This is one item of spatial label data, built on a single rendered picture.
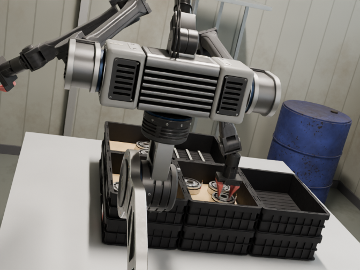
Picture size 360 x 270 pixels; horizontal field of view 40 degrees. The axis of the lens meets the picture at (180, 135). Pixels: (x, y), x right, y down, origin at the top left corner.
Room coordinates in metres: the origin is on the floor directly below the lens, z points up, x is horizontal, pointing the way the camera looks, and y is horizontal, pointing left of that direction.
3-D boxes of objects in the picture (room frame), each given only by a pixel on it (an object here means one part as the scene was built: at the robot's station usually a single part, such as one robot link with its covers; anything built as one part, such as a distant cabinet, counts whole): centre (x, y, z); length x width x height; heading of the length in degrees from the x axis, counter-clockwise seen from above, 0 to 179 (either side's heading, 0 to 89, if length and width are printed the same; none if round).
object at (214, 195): (1.92, -0.24, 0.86); 0.10 x 0.10 x 0.01
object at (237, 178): (1.92, -0.24, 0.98); 0.10 x 0.07 x 0.07; 103
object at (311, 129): (3.96, -1.06, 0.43); 0.59 x 0.58 x 0.87; 105
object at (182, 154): (2.29, -0.09, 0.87); 0.40 x 0.30 x 0.11; 14
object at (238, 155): (1.92, -0.24, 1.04); 0.07 x 0.06 x 0.07; 16
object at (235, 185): (1.92, -0.25, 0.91); 0.07 x 0.07 x 0.09; 13
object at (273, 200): (1.98, -0.48, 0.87); 0.40 x 0.30 x 0.11; 14
